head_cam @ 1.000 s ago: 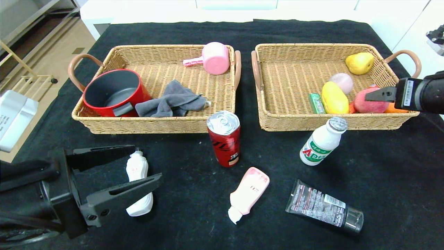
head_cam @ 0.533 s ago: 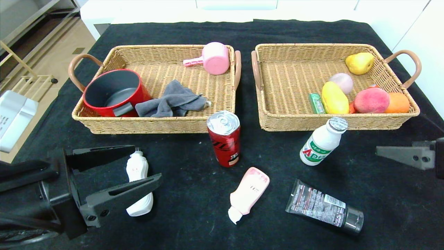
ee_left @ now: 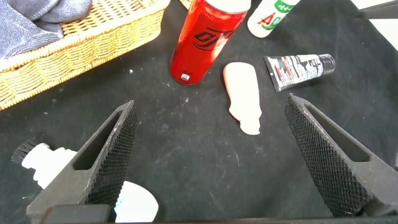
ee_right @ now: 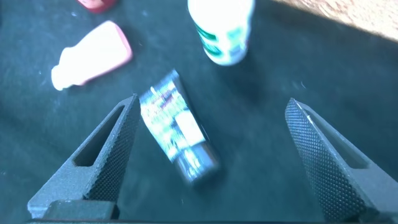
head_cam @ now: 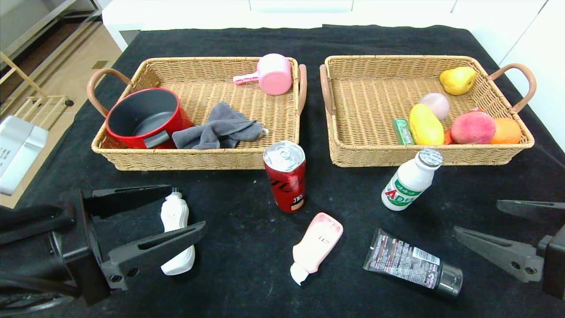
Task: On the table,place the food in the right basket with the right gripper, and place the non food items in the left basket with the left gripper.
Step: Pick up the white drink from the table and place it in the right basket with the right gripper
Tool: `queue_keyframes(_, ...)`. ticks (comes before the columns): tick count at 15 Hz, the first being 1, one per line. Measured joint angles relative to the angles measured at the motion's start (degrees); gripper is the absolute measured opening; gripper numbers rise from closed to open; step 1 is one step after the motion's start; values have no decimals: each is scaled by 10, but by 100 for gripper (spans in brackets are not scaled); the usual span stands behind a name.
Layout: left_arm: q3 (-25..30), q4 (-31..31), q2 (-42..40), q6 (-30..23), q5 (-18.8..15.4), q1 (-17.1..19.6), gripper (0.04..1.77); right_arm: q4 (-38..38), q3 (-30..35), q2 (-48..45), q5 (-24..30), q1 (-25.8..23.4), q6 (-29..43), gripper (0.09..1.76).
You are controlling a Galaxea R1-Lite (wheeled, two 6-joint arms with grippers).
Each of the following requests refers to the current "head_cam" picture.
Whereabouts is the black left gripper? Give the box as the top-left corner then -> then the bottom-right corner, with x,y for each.
0,184 -> 208,307

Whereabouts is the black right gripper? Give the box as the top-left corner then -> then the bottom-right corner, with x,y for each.
452,199 -> 565,300

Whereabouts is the red peach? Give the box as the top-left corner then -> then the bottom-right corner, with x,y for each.
450,111 -> 497,144

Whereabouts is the black cosmetic tube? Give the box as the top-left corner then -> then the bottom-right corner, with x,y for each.
363,227 -> 463,297

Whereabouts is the white milk drink bottle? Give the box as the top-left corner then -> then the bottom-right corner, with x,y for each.
381,149 -> 443,212

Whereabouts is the red drink can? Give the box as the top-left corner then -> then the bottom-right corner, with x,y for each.
263,140 -> 306,213

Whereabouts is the wicker basket with kitchenware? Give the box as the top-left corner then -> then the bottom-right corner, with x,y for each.
87,56 -> 307,171

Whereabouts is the wicker basket with food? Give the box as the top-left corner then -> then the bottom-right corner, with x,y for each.
320,55 -> 537,167

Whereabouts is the white brush bottle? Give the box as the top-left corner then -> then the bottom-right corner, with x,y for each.
160,190 -> 196,276

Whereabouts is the red cooking pot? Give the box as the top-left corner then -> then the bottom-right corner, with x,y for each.
105,87 -> 194,149

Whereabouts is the orange fruit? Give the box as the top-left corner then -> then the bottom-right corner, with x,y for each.
489,117 -> 522,144

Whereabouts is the grey cloth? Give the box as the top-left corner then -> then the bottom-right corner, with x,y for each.
171,102 -> 268,150

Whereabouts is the yellow mango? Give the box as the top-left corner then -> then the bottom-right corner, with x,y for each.
409,103 -> 445,145

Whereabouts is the pale pink round fruit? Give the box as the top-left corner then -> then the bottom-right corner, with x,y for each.
418,93 -> 450,121

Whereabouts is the green candy pack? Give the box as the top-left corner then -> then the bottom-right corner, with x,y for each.
393,118 -> 414,145

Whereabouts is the wooden rack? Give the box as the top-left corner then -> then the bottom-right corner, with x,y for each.
0,51 -> 75,119

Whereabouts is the yellow pear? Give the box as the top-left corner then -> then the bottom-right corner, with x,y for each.
439,66 -> 478,96

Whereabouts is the black tablecloth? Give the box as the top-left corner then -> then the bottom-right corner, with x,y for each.
0,24 -> 565,318

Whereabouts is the pink squeeze bottle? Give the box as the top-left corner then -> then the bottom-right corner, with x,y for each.
290,212 -> 344,286

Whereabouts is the pink plastic cup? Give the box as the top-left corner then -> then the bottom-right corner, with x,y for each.
233,53 -> 293,96

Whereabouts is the grey low cabinet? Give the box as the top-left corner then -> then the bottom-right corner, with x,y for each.
0,0 -> 103,60

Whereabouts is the black cable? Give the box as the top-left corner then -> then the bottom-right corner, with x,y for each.
0,269 -> 82,312

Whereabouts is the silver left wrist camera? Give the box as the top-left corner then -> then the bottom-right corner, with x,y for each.
0,115 -> 49,196

